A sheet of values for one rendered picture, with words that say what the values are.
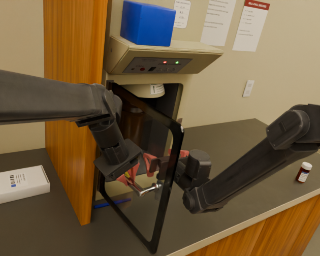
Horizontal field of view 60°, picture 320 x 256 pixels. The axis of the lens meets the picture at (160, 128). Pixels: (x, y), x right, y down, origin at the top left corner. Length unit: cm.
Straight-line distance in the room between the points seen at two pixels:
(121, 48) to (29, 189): 58
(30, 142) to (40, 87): 97
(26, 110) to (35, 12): 86
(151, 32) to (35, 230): 66
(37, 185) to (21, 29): 56
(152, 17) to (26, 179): 70
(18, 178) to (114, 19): 64
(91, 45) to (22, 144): 76
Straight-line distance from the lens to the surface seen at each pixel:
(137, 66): 77
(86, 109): 47
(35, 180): 108
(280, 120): 46
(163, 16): 73
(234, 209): 115
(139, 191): 68
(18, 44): 118
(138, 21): 70
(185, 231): 99
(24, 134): 131
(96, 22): 67
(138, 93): 92
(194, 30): 93
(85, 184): 85
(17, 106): 33
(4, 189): 106
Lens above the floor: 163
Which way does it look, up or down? 26 degrees down
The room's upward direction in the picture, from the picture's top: 11 degrees clockwise
